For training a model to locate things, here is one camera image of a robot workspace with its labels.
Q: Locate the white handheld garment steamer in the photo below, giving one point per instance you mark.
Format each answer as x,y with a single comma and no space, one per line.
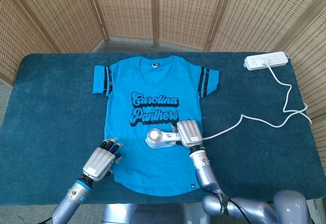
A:
154,140

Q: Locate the blue Carolina Panthers t-shirt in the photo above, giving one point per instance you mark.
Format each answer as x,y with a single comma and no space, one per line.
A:
142,163

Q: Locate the grey robot torso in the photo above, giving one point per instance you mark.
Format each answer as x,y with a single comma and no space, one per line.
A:
152,215

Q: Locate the white power strip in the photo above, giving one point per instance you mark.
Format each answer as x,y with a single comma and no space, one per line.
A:
257,62

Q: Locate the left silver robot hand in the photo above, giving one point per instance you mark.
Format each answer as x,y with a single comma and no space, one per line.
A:
99,161

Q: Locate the wicker folding screen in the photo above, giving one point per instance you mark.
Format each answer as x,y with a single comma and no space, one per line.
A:
127,10

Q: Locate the dark blue carpeted table surface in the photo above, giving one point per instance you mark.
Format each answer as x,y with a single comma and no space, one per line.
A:
51,132

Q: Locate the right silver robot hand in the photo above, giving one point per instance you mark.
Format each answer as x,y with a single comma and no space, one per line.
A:
189,133

